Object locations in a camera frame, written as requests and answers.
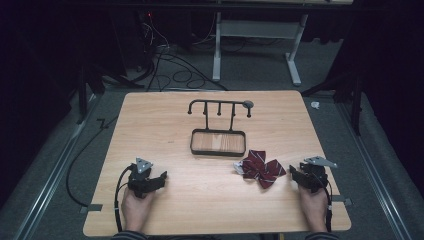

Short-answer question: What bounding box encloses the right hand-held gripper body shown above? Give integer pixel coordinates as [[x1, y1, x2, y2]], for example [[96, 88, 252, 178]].
[[299, 155, 338, 194]]

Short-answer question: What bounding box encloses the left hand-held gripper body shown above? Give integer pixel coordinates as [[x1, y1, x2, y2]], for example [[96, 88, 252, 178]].
[[127, 157, 160, 199]]

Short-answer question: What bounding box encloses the person's right hand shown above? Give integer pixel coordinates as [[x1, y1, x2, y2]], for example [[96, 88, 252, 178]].
[[297, 185, 330, 234]]

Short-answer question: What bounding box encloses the person's left hand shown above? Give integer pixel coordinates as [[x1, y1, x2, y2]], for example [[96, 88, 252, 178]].
[[121, 189, 156, 233]]

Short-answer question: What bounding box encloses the dark red striped bow tie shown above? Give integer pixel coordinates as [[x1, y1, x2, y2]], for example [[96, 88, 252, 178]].
[[232, 149, 288, 190]]

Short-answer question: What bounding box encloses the grey tape strip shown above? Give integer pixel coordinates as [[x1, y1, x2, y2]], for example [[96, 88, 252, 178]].
[[331, 195, 353, 207], [79, 203, 104, 215]]

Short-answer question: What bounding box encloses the black hook rack wooden base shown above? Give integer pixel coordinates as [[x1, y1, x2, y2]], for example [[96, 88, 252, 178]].
[[187, 98, 255, 158]]

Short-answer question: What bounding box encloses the black metal stand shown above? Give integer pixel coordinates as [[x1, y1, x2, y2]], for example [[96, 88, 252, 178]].
[[300, 59, 364, 137], [75, 49, 146, 126]]

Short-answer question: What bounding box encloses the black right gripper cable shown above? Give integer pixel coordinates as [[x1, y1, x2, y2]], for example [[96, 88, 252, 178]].
[[319, 179, 334, 233]]

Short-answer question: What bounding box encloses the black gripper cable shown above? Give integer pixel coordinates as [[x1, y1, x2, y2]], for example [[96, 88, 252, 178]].
[[319, 179, 334, 233], [113, 165, 135, 233]]

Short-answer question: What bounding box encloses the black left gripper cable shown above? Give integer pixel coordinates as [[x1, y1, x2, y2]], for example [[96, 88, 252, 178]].
[[113, 165, 135, 233]]

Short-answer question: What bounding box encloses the grey metal floor rail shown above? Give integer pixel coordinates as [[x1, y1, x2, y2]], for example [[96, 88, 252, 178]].
[[11, 93, 101, 240], [334, 99, 414, 240]]

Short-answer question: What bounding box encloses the long black floor cable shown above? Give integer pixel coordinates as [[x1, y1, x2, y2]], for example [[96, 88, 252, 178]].
[[65, 115, 119, 208]]

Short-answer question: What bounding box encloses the black cables bundle on floor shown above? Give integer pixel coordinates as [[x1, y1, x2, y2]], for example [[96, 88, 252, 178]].
[[133, 13, 230, 92]]

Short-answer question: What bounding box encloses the white metal table frame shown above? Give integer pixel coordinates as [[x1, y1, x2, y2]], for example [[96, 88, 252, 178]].
[[212, 11, 310, 87]]

